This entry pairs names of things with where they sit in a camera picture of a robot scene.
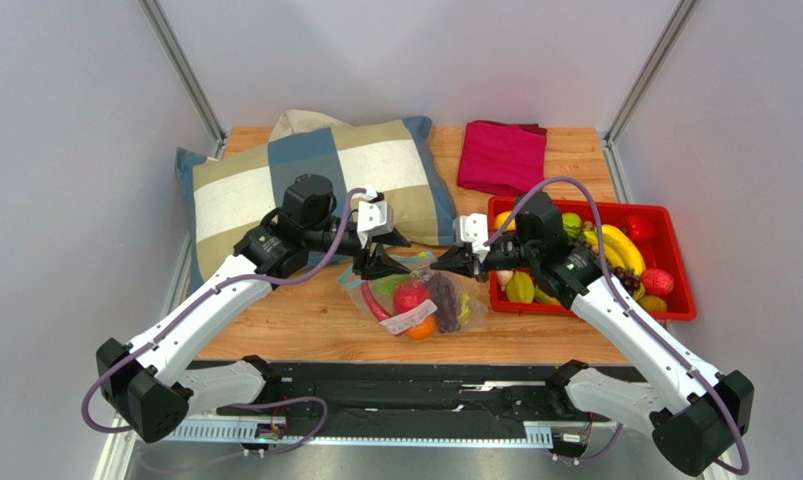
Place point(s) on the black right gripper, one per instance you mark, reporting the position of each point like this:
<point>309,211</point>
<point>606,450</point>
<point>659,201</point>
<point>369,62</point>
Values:
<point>477,259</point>

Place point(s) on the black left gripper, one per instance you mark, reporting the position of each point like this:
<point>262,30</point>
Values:
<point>380,264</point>

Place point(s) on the purple grape bunch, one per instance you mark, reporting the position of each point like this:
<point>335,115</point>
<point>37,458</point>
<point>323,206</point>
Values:
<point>443,294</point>

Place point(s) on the clear zip top bag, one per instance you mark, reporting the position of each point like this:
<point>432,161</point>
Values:
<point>419,267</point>

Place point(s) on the red chili pepper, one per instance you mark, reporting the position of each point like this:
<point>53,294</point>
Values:
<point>378,311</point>

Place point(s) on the orange fruit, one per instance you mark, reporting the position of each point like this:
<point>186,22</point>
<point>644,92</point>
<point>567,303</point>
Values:
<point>424,330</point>

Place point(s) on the large yellow banana bunch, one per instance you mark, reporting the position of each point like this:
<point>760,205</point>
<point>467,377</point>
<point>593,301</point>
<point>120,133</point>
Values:
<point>464,308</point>

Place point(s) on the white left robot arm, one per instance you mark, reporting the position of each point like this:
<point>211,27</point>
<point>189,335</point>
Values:
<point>149,380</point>

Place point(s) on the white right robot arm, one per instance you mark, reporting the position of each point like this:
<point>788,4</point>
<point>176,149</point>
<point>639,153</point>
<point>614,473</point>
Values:
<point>693,412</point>

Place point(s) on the garlic bulb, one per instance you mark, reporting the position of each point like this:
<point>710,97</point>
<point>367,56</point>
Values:
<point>504,277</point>

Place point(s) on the red pomegranate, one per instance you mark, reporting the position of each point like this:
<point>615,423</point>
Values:
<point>409,295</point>

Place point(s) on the yellow green starfruit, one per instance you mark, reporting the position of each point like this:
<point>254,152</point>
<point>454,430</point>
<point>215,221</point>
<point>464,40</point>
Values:
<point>520,288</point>

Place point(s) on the yellow green mango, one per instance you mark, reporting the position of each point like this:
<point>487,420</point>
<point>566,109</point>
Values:
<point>542,298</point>

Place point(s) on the folded magenta towel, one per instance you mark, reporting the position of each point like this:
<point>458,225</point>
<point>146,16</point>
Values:
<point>502,159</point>

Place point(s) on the green pear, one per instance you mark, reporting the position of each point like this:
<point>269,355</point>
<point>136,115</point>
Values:
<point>572,225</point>

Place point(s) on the small yellow banana bunch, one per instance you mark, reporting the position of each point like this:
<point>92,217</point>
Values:
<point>619,249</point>

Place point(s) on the plaid blue beige pillow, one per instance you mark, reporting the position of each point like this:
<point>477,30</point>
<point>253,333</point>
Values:
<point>227,197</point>

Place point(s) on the red strawberry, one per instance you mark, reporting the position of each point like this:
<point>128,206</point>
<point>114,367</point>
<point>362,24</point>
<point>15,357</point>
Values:
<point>658,282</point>

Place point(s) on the red plastic tray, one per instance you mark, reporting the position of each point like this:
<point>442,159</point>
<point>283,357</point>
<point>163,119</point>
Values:
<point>661,252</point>

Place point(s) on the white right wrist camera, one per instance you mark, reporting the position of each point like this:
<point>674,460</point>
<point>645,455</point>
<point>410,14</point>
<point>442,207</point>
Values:
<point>472,231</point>

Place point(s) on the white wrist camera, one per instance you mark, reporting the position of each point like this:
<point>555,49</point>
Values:
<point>472,231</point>
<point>375,217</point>

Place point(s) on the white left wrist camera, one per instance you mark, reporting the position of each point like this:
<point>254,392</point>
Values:
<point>375,217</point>

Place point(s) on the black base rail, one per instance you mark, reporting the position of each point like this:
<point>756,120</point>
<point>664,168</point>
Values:
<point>409,401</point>

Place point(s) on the left aluminium frame post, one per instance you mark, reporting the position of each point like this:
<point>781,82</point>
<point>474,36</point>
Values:
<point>170,43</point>

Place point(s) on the aluminium frame post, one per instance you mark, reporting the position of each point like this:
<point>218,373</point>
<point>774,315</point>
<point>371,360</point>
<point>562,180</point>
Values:
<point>675,26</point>
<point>170,43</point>

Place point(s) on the right aluminium frame post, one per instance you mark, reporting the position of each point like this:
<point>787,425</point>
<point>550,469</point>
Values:
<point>675,26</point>

